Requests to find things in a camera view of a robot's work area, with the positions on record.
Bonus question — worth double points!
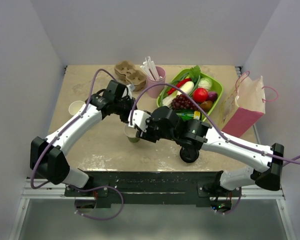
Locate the green paper coffee cup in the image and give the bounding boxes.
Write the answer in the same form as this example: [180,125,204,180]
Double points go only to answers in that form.
[123,124,140,143]

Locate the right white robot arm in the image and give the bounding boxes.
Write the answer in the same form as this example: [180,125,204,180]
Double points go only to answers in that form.
[128,106,284,197]

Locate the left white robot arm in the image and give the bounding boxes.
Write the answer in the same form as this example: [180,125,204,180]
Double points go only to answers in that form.
[30,80,135,196]

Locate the white napa cabbage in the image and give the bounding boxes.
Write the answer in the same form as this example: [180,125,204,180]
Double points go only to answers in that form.
[161,94,176,107]

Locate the green glass bottle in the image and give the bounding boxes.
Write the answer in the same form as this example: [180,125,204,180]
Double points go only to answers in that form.
[176,110,203,121]

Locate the purple grape bunch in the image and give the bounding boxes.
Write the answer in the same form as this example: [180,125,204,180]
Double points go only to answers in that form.
[171,94,198,111]

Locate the stack of cardboard cup carriers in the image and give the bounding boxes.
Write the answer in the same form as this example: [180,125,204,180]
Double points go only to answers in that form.
[114,60,147,91]

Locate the pink straw holder cup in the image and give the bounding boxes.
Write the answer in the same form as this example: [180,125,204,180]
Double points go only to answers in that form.
[146,66,166,99]

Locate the red chili pepper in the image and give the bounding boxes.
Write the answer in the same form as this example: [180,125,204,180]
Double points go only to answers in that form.
[167,77,192,95]

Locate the white radish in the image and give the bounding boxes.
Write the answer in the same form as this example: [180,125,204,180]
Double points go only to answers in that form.
[180,81,195,95]

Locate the red apple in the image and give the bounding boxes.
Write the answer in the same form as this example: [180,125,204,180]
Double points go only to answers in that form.
[192,87,209,104]

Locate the white wrapped straws bundle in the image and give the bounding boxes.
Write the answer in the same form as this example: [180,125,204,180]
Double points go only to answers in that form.
[140,56,162,82]

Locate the long green beans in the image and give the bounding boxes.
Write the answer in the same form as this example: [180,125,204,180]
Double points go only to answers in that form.
[156,72,205,107]

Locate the green plastic tray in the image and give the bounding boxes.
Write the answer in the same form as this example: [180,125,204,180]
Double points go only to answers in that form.
[168,68,223,121]

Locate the purple onion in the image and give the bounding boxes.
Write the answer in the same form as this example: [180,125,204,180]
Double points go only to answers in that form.
[207,91,218,102]

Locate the green cabbage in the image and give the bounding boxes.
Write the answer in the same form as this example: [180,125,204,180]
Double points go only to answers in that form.
[197,77,213,91]

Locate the green leafy herb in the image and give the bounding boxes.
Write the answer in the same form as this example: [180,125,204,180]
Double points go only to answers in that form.
[188,65,201,83]

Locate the pink paper gift bag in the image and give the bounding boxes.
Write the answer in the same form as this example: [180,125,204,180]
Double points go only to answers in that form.
[219,71,279,138]

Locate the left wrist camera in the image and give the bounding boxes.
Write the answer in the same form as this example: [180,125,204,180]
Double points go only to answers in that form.
[127,84,136,92]

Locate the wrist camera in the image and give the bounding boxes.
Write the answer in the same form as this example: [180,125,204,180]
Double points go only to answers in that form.
[128,110,151,132]
[127,84,136,92]

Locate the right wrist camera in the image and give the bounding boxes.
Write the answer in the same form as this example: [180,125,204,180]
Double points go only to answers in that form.
[128,110,151,132]

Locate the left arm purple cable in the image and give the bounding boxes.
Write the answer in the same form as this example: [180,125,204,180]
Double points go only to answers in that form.
[30,69,121,190]

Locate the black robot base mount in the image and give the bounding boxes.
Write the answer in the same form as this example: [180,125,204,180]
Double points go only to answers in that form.
[65,171,241,208]

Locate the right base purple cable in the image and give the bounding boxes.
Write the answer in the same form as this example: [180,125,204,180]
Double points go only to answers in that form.
[213,193,244,216]

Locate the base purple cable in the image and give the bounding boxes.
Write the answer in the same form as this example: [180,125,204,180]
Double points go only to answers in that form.
[74,185,125,221]
[213,193,244,216]

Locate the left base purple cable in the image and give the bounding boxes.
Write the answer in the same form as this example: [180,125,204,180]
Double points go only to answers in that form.
[74,185,125,221]

